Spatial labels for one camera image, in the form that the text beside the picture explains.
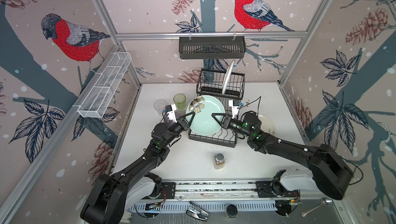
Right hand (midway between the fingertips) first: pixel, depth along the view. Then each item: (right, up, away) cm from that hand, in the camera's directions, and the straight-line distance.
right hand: (211, 118), depth 74 cm
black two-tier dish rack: (+12, +16, +18) cm, 27 cm away
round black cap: (+7, -35, -14) cm, 39 cm away
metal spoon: (+52, -38, -6) cm, 65 cm away
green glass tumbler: (-20, +7, +33) cm, 39 cm away
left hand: (-8, +2, -2) cm, 8 cm away
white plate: (+38, -8, +23) cm, 45 cm away
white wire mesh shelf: (-55, +18, +5) cm, 58 cm away
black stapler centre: (-7, -41, -7) cm, 42 cm away
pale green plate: (-4, -2, 0) cm, 5 cm away
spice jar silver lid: (+4, -20, 0) cm, 20 cm away
